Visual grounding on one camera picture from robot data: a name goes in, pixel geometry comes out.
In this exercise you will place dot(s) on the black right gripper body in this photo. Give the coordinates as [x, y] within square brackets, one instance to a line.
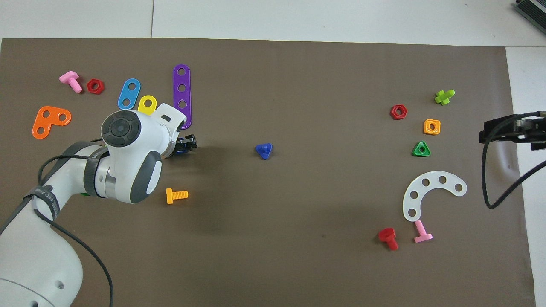
[533, 130]

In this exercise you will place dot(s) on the blue square nut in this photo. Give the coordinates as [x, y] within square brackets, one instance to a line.
[178, 149]

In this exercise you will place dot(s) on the blue triangle nut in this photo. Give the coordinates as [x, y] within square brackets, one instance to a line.
[263, 151]

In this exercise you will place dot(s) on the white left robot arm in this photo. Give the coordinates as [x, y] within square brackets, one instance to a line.
[25, 256]

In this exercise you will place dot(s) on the orange plastic screw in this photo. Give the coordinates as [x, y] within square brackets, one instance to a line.
[170, 196]

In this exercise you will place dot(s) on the lime green cross-head screw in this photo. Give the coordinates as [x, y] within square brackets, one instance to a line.
[441, 98]

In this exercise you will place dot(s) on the orange square nut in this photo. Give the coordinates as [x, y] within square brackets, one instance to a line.
[426, 131]

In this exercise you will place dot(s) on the green triangular nut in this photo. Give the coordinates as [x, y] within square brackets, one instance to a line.
[416, 153]

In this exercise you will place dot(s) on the red hexagonal plastic nut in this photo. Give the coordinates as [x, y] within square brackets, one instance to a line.
[89, 86]
[393, 111]

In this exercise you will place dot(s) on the pink plastic screw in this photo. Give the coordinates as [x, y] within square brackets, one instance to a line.
[69, 78]
[421, 232]

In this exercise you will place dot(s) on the red hexagonal-head screw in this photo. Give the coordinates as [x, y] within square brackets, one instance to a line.
[386, 234]

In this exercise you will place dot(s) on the yellow three-hole plate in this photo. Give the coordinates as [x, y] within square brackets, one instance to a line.
[142, 107]

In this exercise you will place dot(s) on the purple four-hole plate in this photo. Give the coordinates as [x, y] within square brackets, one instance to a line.
[182, 79]

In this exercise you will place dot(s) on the blue two-hole plate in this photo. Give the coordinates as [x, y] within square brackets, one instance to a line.
[129, 94]

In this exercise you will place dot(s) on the white curved five-hole plate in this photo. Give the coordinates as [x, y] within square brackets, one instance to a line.
[434, 180]

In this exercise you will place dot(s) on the black ribbed device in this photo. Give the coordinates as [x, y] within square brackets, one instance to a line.
[535, 13]

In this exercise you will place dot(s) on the orange angled three-hole plate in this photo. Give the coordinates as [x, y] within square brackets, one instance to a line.
[55, 115]

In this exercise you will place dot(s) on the brown table mat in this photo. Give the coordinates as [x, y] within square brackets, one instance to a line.
[320, 85]

